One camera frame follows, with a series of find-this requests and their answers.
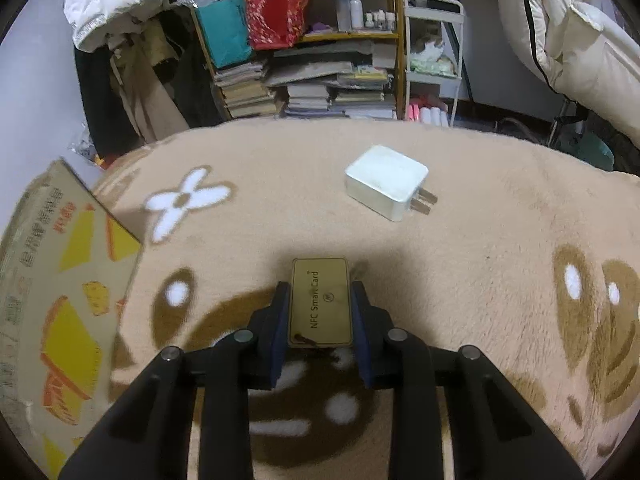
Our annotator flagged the brown cardboard box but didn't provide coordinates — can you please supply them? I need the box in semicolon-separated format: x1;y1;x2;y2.
1;159;141;479

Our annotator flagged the gold NFC smart card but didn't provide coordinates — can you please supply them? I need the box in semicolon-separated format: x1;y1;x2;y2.
288;258;354;348

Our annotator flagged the white square charger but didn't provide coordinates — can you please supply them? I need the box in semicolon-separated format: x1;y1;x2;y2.
345;145;438;222

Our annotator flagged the beige patterned plush blanket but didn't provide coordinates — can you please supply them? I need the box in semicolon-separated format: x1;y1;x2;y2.
94;119;639;478

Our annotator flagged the snack bag on floor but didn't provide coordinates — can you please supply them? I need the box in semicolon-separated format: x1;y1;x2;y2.
68;124;107;169

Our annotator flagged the black hanging coat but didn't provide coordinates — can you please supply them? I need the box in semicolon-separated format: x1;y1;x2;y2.
74;47;140;159

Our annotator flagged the stack of books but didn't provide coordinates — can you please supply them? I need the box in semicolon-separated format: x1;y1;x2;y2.
213;39;398;119

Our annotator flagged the white rolling cart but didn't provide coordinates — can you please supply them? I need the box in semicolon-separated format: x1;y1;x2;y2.
404;0;465;127

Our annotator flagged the wooden bookshelf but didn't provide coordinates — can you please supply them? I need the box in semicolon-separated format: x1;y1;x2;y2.
174;0;407;122

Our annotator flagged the teal bag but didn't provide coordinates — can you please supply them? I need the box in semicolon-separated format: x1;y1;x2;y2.
193;0;252;68

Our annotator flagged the red patterned gift bag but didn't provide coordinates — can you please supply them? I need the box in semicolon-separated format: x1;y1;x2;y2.
245;0;310;51

